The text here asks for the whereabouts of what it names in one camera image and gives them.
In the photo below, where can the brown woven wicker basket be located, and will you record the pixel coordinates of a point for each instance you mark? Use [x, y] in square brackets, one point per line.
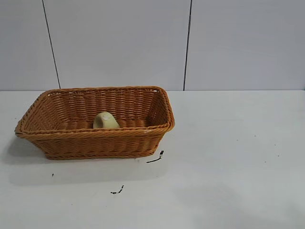
[100, 143]

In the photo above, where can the pale yellow egg yolk pastry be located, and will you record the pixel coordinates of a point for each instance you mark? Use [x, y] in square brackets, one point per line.
[104, 121]

